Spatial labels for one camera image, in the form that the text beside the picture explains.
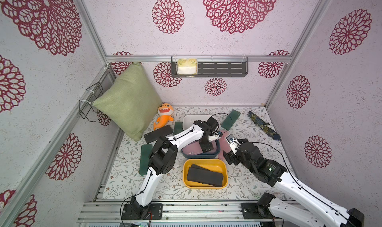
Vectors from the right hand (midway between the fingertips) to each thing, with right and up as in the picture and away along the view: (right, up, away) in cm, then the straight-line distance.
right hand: (231, 144), depth 76 cm
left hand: (-13, -3, +17) cm, 22 cm away
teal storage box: (-13, -9, +12) cm, 19 cm away
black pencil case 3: (-13, -19, +5) cm, 23 cm away
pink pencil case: (-18, -5, +15) cm, 24 cm away
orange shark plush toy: (-40, +20, +33) cm, 55 cm away
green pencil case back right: (+10, +13, +37) cm, 41 cm away
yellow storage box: (-4, -14, +10) cm, 18 cm away
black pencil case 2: (-17, -15, +11) cm, 26 cm away
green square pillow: (-56, +23, +10) cm, 61 cm away
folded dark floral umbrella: (+32, +8, +30) cm, 45 cm away
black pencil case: (-46, +2, +27) cm, 53 cm away
